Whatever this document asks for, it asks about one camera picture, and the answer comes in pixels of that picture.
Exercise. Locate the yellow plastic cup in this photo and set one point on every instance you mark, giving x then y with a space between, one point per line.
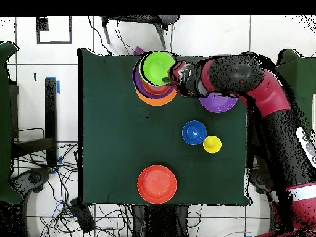
212 144

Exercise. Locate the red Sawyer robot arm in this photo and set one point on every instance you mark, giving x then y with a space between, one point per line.
269 93

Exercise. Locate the small purple object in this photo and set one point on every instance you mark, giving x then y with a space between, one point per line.
137 50

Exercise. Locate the grey chair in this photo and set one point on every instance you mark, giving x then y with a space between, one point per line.
170 19

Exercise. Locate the black stand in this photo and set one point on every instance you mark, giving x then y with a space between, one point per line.
50 111
250 148

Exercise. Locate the dark green tablecloth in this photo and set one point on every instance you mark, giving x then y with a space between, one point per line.
111 123

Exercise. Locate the blue plastic bowl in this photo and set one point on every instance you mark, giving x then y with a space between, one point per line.
194 132

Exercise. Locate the small red plastic bowl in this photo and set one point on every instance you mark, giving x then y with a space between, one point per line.
155 90

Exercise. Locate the dark grey stand base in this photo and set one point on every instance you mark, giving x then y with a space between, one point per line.
258 179
32 177

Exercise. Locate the black power adapter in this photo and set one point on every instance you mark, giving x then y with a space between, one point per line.
82 214

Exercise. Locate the white box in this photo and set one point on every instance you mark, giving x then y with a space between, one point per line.
314 108

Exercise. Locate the green-clothed side table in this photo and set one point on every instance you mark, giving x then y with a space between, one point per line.
5 123
303 81

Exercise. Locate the large orange plastic bowl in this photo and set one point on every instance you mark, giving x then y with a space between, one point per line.
158 102

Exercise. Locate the small green plastic bowl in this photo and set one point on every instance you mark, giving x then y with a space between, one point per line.
155 68

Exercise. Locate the large red plastic bowl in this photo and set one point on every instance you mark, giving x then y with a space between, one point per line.
157 184

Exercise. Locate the purple plastic bowl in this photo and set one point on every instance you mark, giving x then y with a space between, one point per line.
137 85
218 105

